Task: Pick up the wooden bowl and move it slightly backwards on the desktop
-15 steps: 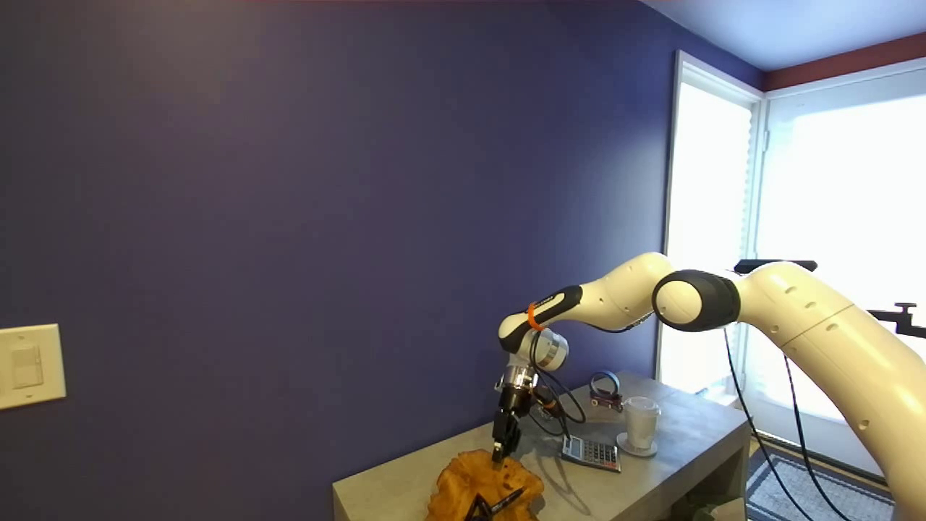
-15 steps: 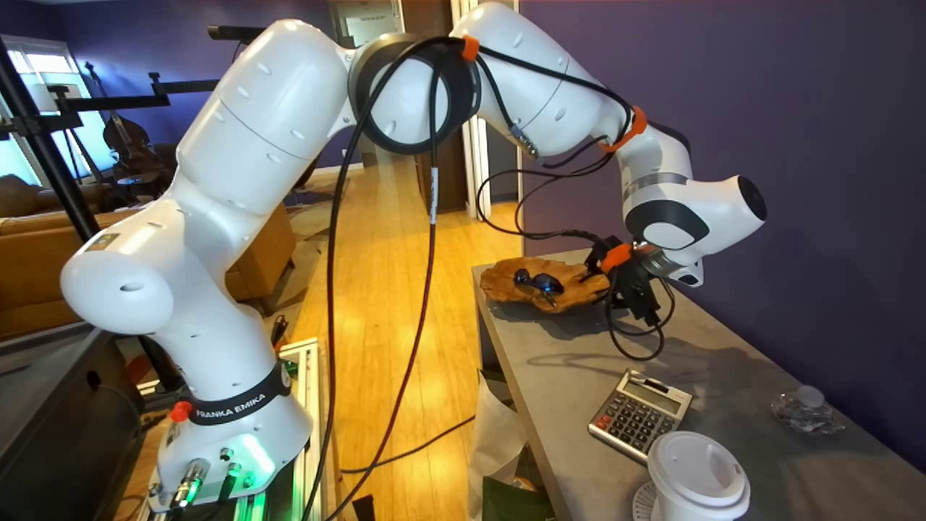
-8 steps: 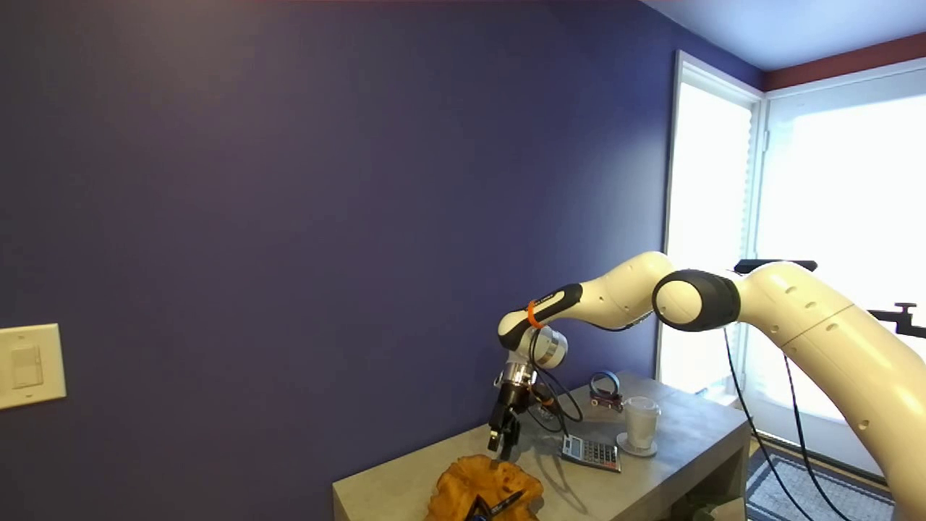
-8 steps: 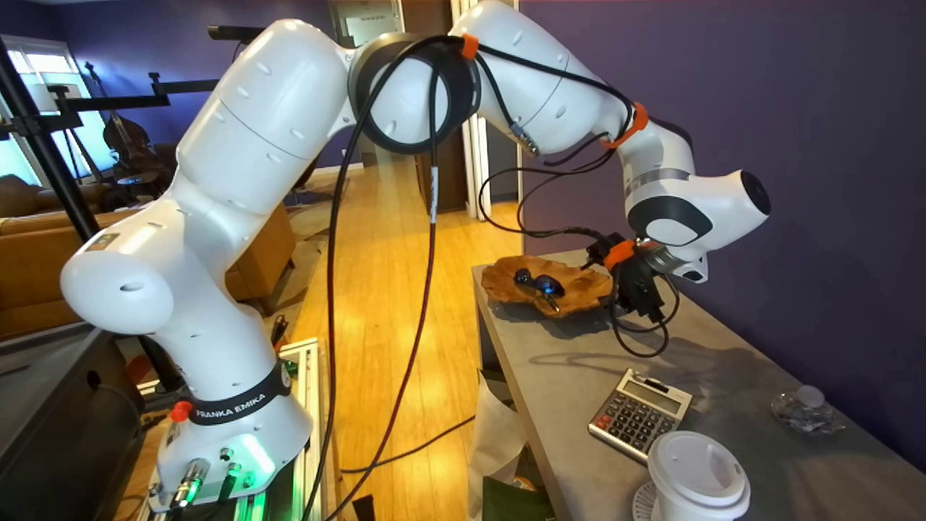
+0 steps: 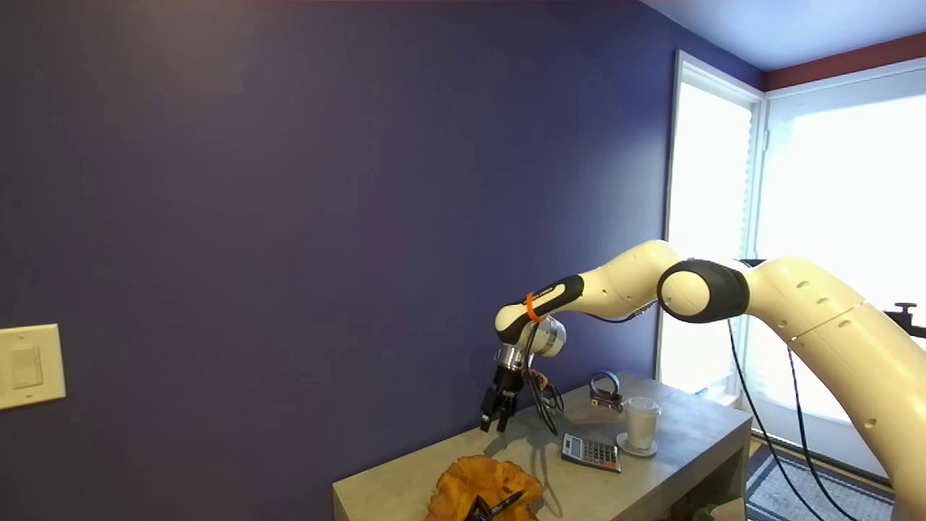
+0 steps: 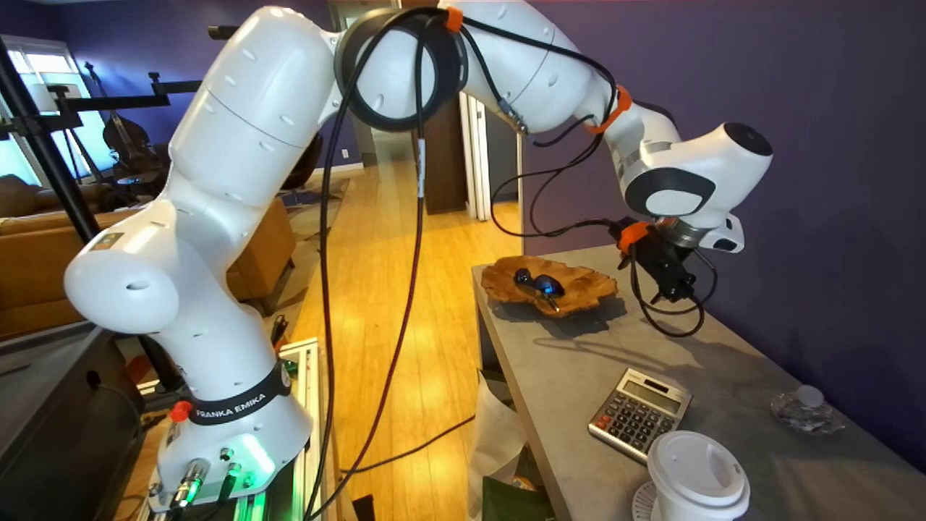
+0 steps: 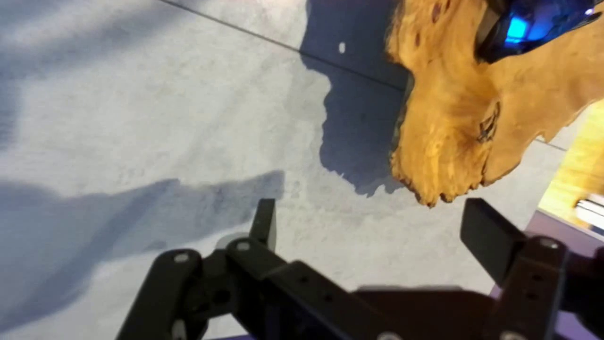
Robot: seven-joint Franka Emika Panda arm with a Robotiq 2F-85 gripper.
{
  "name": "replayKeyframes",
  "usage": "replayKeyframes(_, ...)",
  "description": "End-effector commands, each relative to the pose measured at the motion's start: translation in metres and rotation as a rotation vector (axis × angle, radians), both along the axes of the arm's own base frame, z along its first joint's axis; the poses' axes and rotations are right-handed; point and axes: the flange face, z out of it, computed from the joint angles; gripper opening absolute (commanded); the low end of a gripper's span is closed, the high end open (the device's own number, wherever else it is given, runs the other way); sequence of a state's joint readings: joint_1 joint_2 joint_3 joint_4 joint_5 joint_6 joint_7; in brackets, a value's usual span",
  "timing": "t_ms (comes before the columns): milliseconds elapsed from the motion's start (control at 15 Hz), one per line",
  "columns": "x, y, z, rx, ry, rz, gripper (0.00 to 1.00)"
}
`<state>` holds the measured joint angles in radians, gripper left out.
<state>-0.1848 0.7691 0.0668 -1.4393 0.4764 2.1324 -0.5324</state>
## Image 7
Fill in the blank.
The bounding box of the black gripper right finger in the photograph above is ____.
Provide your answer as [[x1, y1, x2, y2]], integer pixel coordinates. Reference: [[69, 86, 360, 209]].
[[458, 196, 571, 340]]

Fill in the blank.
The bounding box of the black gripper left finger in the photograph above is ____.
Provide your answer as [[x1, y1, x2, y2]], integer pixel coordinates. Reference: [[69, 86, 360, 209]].
[[115, 196, 279, 340]]

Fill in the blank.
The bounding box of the irregular wooden bowl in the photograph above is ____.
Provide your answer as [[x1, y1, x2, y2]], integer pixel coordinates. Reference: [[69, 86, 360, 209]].
[[383, 0, 604, 209]]

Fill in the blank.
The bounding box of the blue object in bowl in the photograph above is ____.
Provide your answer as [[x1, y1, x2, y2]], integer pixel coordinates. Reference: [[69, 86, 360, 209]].
[[473, 0, 604, 65]]

